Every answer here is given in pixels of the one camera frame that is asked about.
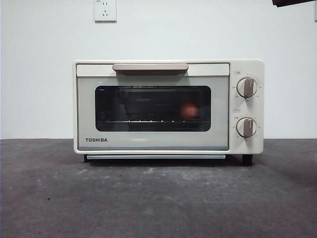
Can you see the silver crumb tray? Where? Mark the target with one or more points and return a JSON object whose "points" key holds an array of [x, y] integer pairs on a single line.
{"points": [[154, 157]]}

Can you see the cream toaster oven body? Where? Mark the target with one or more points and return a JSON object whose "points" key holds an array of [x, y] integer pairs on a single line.
{"points": [[245, 67]]}

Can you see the white wall socket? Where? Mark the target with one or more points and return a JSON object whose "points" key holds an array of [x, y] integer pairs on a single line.
{"points": [[105, 11]]}

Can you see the oven temperature knob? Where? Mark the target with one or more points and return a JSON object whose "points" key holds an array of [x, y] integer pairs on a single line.
{"points": [[247, 87]]}

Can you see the brown egg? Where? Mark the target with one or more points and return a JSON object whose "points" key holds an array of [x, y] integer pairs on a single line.
{"points": [[189, 110]]}

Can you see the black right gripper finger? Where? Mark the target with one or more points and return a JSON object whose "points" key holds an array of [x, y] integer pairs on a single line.
{"points": [[297, 2]]}

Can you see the black oven foot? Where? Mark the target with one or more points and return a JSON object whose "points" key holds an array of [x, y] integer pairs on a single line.
{"points": [[247, 160]]}

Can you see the oven door with glass window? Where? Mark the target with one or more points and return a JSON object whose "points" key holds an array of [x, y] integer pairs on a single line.
{"points": [[86, 111]]}

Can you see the oven timer knob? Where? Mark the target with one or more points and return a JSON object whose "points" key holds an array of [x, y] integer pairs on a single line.
{"points": [[246, 127]]}

